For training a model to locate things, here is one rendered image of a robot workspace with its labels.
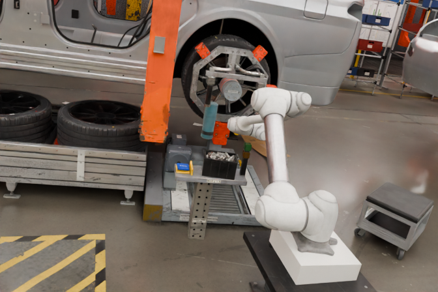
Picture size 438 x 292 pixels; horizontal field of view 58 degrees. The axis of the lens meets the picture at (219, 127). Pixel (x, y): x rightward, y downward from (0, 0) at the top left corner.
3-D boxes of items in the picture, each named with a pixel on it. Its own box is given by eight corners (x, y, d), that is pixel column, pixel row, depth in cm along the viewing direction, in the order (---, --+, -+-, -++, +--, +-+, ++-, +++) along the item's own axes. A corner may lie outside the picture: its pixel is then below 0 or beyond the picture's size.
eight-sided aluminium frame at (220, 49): (256, 122, 305) (270, 52, 287) (258, 126, 299) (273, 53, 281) (186, 115, 295) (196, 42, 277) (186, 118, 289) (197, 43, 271)
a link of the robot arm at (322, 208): (336, 244, 189) (350, 204, 182) (301, 242, 185) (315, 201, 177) (321, 223, 204) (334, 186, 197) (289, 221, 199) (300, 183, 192)
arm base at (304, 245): (342, 257, 190) (345, 247, 188) (298, 252, 187) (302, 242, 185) (328, 234, 207) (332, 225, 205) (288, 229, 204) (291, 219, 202)
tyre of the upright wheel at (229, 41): (274, 45, 312) (192, 23, 297) (283, 51, 290) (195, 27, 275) (249, 122, 332) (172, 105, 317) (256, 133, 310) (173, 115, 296)
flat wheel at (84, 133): (135, 125, 345) (138, 99, 337) (158, 158, 290) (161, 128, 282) (53, 126, 315) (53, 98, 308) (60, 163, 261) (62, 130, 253)
